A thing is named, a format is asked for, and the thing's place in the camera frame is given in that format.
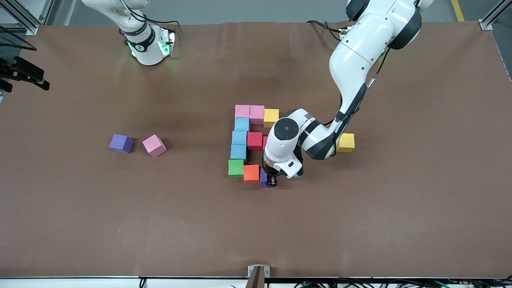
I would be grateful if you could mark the pink foam cube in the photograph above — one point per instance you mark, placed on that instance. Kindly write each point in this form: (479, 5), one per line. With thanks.
(257, 114)
(242, 111)
(154, 144)

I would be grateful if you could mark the orange foam cube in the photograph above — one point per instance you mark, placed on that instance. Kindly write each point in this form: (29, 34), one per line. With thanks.
(251, 174)

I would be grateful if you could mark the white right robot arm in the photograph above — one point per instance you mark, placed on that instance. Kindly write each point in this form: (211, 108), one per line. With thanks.
(144, 44)

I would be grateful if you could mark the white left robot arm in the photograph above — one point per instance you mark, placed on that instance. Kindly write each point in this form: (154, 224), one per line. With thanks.
(360, 52)

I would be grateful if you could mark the blue foam cube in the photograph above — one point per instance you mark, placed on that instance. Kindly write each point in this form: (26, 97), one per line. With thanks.
(242, 124)
(238, 152)
(240, 138)

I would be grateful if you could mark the green foam cube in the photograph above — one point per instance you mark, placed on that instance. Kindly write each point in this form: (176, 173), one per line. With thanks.
(236, 168)

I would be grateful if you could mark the metal clamp bracket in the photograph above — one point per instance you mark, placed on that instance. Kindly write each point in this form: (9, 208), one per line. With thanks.
(258, 276)

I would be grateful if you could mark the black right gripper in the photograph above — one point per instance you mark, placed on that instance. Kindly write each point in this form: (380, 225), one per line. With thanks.
(19, 70)

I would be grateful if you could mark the brown table mat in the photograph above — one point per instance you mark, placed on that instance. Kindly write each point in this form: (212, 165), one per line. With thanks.
(256, 224)

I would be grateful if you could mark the purple foam cube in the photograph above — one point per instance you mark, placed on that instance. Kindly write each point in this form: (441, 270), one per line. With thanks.
(120, 142)
(263, 178)

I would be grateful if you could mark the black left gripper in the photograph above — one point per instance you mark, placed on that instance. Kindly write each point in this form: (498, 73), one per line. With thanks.
(269, 171)

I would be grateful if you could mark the aluminium frame profile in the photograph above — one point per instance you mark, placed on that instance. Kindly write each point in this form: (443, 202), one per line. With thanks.
(48, 10)
(24, 20)
(487, 24)

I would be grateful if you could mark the yellow foam cube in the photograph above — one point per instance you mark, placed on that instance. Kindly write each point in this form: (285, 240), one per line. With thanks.
(346, 143)
(270, 116)

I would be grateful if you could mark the red foam cube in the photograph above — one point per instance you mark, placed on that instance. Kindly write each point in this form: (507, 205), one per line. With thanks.
(264, 143)
(255, 140)

